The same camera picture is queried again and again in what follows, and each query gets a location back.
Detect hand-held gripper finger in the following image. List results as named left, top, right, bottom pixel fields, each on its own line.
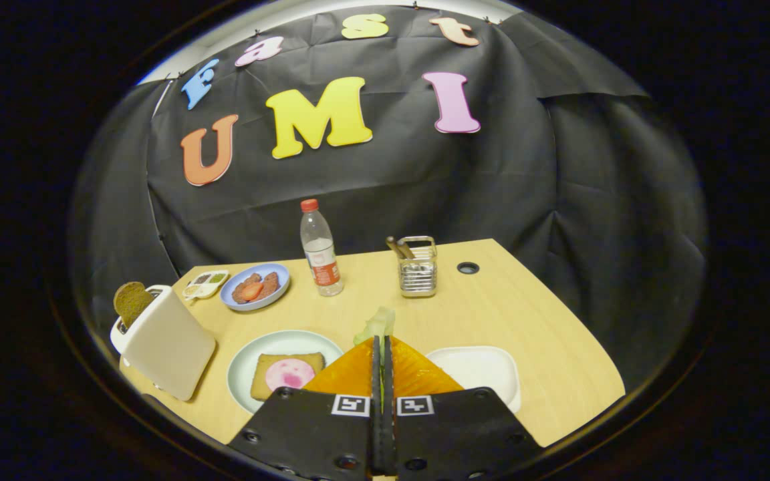
left=383, top=335, right=546, bottom=481
left=227, top=335, right=384, bottom=481

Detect green lettuce leaf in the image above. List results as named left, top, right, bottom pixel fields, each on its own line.
left=353, top=307, right=397, bottom=347

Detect brown toast slice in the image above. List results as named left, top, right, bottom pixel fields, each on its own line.
left=114, top=281, right=154, bottom=329

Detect pink ham slice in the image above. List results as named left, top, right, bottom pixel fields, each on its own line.
left=265, top=358, right=317, bottom=391

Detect small white plate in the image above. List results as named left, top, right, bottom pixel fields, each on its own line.
left=425, top=345, right=522, bottom=414

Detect bread slice under ham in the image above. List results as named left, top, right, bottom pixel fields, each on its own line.
left=250, top=352, right=327, bottom=402

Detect pale green plate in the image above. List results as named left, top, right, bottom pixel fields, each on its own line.
left=227, top=329, right=344, bottom=414

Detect clear plastic water bottle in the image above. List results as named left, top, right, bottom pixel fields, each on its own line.
left=300, top=198, right=345, bottom=297

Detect blue plate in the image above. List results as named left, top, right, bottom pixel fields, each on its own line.
left=219, top=263, right=291, bottom=312

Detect brown meat patty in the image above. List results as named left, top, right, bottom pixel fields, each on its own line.
left=232, top=273, right=262, bottom=305
left=255, top=271, right=281, bottom=301

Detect wooden utensils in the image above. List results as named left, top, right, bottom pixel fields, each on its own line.
left=386, top=235, right=416, bottom=261

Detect white toaster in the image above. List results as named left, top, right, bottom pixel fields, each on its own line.
left=110, top=285, right=217, bottom=402

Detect white divided condiment tray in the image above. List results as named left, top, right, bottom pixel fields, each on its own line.
left=181, top=269, right=231, bottom=301

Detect black backdrop cloth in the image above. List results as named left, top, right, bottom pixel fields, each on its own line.
left=70, top=5, right=708, bottom=395

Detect metal wire utensil holder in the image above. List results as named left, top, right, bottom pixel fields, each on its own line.
left=397, top=235, right=438, bottom=299

